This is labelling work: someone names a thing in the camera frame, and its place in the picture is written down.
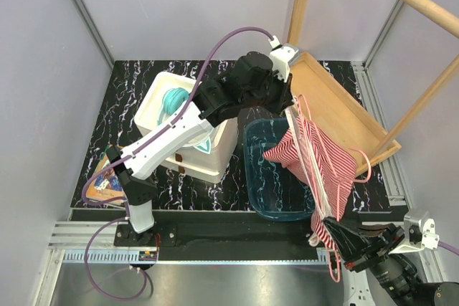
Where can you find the red white striped tank top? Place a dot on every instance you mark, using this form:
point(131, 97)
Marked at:
point(286, 154)

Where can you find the wooden clothes rack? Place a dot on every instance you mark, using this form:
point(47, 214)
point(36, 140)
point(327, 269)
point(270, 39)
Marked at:
point(345, 120)

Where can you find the white foam box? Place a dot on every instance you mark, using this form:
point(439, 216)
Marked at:
point(174, 148)

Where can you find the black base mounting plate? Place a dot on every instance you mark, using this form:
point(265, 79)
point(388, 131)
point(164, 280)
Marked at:
point(212, 236)

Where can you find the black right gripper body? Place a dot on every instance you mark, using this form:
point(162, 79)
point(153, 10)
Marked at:
point(381, 246)

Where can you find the teal cat ear headphones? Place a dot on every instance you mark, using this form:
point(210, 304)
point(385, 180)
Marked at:
point(171, 102)

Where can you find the teal transparent plastic bin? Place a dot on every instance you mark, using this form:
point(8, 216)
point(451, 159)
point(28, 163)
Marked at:
point(274, 192)

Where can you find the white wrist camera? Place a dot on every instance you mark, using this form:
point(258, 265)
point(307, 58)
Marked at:
point(283, 56)
point(419, 233)

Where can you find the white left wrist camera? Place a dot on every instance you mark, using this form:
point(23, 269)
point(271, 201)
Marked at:
point(283, 56)

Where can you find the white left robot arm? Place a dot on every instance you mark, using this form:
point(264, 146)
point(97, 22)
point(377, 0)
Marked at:
point(215, 106)

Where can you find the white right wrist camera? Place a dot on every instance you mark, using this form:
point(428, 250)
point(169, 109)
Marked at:
point(419, 233)

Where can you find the colourful picture book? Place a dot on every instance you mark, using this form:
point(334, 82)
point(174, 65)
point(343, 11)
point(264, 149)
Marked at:
point(106, 185)

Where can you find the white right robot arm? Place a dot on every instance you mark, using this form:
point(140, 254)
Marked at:
point(398, 277)

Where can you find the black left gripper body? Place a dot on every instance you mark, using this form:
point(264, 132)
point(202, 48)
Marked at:
point(270, 95)

